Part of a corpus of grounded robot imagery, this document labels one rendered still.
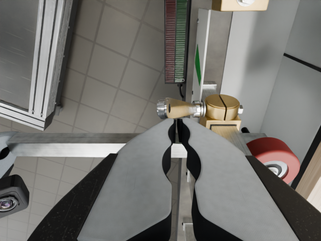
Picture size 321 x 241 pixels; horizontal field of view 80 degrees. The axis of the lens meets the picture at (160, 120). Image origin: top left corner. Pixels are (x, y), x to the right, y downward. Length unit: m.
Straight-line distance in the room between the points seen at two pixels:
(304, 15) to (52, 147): 0.55
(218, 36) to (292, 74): 0.20
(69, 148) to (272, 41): 0.49
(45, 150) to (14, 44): 0.81
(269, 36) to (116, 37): 0.80
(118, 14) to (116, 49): 0.17
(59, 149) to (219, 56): 0.35
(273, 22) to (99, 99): 1.03
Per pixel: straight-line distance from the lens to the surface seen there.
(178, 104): 0.15
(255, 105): 0.60
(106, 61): 1.19
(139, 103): 1.24
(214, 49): 0.43
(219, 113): 0.28
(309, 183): 0.40
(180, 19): 0.41
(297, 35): 0.54
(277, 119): 0.57
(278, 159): 0.31
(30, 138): 0.40
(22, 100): 1.25
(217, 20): 0.42
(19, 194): 0.32
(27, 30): 1.08
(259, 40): 0.54
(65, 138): 0.36
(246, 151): 0.25
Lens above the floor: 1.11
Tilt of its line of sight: 59 degrees down
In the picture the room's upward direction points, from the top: 177 degrees counter-clockwise
